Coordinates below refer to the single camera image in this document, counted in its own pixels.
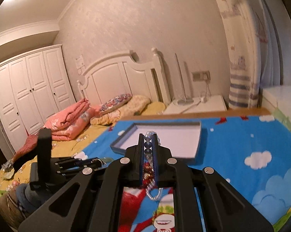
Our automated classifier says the white pearl necklace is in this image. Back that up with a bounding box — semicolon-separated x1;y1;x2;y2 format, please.
142;130;164;202

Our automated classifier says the shallow grey jewelry tray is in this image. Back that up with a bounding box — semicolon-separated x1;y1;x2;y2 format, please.
110;120;207;164

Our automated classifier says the dark red cloth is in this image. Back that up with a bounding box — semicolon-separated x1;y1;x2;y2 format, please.
12;135;38;172

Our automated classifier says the pink folded quilt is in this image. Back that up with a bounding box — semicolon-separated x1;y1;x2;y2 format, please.
44;98;101;141

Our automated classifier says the patterned pillow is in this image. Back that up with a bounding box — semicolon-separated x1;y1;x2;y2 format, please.
99;93;132;115

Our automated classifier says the yellow blanket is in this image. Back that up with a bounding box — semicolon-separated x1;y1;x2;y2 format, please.
90;95;151;126

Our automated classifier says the white desk lamp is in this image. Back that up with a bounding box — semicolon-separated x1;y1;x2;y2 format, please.
174;53;194;106

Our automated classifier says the white nightstand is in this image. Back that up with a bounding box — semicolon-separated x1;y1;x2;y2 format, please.
163;95;227;115

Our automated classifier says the white wardrobe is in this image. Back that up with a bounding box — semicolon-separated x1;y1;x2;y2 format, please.
0;44;76;152

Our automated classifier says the blue cartoon play mat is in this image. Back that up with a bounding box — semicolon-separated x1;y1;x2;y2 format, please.
77;115;291;231

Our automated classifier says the white bed headboard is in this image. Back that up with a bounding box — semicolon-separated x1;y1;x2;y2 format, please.
77;48;171;105

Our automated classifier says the patterned curtain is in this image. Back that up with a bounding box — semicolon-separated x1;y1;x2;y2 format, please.
216;0;280;109

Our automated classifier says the white windowsill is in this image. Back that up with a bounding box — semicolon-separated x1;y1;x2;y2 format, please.
261;85;291;121

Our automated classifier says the white charger cable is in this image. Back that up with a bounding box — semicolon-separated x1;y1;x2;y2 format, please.
181;78;213;113

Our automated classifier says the wall power outlet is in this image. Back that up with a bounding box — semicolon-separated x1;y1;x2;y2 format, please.
192;71;210;82

